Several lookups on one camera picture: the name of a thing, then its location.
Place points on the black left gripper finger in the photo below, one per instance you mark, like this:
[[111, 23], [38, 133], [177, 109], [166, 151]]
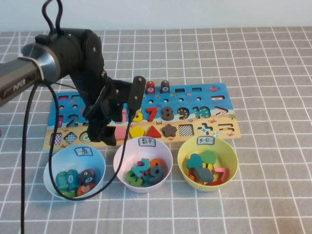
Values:
[[109, 137], [95, 131]]

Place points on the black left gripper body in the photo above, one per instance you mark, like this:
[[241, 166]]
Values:
[[109, 102]]

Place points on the pink wooden trapezoid block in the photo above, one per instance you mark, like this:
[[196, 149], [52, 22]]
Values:
[[120, 134]]

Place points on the grey and black left arm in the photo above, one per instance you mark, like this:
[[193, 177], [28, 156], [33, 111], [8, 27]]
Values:
[[73, 53]]

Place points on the paper label on blue bowl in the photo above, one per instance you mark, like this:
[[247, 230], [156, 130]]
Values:
[[83, 151]]

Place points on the light blue plastic bowl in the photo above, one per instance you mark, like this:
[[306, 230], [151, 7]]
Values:
[[73, 161]]

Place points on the paper label on pink bowl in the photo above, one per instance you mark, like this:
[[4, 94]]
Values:
[[147, 142]]

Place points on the light pink plastic bowl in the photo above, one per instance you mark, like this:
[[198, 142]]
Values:
[[146, 153]]

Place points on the colourful wooden puzzle board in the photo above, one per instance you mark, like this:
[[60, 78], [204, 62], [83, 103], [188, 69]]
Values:
[[195, 102]]

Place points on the orange wooden sign piece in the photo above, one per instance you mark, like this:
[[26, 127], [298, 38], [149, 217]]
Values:
[[192, 176]]

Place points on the paper label on yellow bowl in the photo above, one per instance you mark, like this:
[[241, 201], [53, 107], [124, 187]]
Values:
[[205, 141]]

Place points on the yellow wooden sign piece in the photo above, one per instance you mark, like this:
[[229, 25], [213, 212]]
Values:
[[207, 166]]

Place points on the red wooden sign piece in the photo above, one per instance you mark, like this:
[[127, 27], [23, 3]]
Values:
[[215, 182]]

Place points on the yellow-green plastic bowl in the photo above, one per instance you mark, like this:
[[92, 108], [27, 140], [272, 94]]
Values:
[[226, 156]]

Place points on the pink wooden number five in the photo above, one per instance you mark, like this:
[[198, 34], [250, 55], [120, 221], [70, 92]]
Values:
[[124, 118]]

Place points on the yellow wooden pentagon block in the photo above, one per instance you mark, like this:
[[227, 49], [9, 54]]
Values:
[[137, 132]]

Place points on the yellow wooden number six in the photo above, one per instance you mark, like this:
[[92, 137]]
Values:
[[138, 118]]

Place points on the purple wooden fish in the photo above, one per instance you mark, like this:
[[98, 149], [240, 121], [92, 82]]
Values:
[[91, 171]]

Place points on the purple wooden number one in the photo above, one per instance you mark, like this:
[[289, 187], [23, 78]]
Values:
[[139, 163]]

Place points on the red fish peg seven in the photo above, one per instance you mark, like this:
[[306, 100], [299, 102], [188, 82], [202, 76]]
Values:
[[151, 89]]

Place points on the teal wooden number two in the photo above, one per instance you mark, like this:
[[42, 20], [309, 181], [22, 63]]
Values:
[[139, 169]]

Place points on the red wooden number seven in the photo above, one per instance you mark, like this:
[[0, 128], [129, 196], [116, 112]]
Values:
[[152, 113]]

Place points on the red wooden triangle block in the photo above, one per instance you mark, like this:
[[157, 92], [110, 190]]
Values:
[[153, 132]]

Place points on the dark grey wooden fish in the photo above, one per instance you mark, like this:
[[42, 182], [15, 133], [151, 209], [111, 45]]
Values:
[[86, 178]]

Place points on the green wooden number three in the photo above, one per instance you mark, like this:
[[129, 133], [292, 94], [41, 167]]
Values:
[[132, 181]]

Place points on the orange wooden number zero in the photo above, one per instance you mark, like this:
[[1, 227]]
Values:
[[156, 162]]

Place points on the teal wooden fish number four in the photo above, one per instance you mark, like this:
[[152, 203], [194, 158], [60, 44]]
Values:
[[72, 180]]

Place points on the orange wooden fish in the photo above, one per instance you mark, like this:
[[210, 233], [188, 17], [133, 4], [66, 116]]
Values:
[[85, 189]]

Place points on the brown fish peg eight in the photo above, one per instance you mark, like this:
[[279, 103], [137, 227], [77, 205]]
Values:
[[165, 87]]

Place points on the teal striped wooden fish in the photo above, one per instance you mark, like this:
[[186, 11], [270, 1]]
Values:
[[62, 181]]

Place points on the brown wooden number eight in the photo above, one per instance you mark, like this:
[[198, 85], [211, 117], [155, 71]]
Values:
[[167, 116]]

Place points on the brown wooden star block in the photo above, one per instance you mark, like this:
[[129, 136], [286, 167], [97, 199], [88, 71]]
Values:
[[169, 130]]

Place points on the dark teal wooden number nine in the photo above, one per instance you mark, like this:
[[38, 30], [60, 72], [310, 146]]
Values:
[[153, 179]]

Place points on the green wooden fish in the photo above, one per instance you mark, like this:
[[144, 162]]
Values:
[[67, 193]]

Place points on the teal wooden heart block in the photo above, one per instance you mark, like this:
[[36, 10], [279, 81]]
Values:
[[194, 161]]

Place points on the dark grey wooden diamond block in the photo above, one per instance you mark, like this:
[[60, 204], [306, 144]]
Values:
[[203, 175]]

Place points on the green wooden circle block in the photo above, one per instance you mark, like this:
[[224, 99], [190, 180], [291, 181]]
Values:
[[209, 157]]

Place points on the pink wooden greater-than sign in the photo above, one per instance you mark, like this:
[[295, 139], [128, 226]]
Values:
[[223, 171]]

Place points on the grey checked tablecloth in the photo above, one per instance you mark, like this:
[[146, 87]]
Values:
[[268, 73]]

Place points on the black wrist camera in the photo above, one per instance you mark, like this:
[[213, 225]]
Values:
[[137, 93]]

